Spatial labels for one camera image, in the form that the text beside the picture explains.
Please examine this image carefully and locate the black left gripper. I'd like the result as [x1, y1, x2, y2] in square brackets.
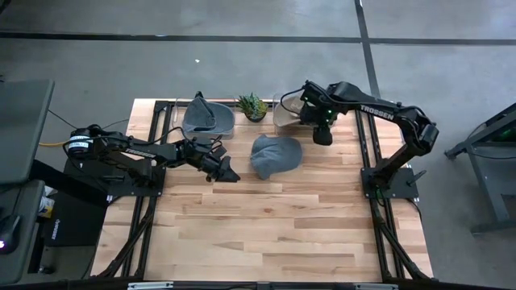
[197, 147, 241, 182]

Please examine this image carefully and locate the grey-olive cloth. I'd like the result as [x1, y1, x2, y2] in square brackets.
[274, 107, 302, 126]

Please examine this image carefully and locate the grey cap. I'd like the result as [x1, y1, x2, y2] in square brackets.
[181, 91, 235, 135]
[249, 135, 303, 181]

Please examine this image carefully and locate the clear plastic bin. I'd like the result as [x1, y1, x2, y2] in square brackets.
[174, 95, 238, 141]
[273, 92, 339, 137]

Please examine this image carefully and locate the green succulent in black pot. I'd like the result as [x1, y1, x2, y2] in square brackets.
[235, 92, 270, 124]

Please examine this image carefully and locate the black Trossen case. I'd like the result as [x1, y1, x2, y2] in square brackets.
[42, 192, 110, 247]

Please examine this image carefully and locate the grey metal stand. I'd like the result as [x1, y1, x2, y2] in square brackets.
[444, 102, 516, 235]

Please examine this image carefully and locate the yellow white packet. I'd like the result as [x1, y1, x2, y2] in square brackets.
[38, 195, 56, 219]

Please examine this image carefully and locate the dark grey desk surface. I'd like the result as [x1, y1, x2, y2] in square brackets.
[0, 78, 56, 186]
[0, 179, 45, 285]

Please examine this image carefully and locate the black computer mouse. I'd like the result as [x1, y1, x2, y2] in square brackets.
[0, 213, 22, 255]

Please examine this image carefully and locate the black aluminium table frame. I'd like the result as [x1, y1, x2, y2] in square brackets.
[94, 98, 435, 283]

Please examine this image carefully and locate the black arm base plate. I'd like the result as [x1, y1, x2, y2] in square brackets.
[105, 164, 167, 199]
[360, 167, 428, 201]

